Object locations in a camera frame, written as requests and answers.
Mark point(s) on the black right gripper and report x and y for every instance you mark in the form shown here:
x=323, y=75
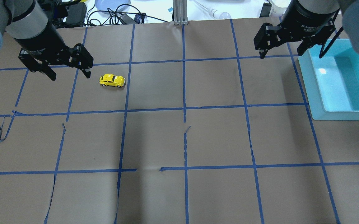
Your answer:
x=307, y=19

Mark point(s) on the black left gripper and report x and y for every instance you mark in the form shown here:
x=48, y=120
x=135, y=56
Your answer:
x=41, y=39

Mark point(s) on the yellow toy beetle car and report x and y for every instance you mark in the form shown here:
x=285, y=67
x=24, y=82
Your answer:
x=112, y=80

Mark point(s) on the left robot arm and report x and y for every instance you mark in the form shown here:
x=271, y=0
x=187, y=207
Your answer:
x=21, y=18

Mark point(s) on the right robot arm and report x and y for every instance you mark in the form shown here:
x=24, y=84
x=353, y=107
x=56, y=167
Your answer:
x=346, y=18

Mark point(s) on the black power adapter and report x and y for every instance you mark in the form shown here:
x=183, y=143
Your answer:
x=76, y=15

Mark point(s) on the light bulb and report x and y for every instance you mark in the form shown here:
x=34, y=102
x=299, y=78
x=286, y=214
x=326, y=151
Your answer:
x=213, y=12

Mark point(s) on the teal plastic bin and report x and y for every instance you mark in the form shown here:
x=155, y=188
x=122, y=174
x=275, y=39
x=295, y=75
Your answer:
x=332, y=82

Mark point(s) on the blue plate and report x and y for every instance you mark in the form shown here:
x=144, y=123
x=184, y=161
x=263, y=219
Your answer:
x=115, y=5

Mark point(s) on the aluminium frame post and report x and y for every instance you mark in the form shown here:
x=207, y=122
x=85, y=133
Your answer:
x=180, y=12

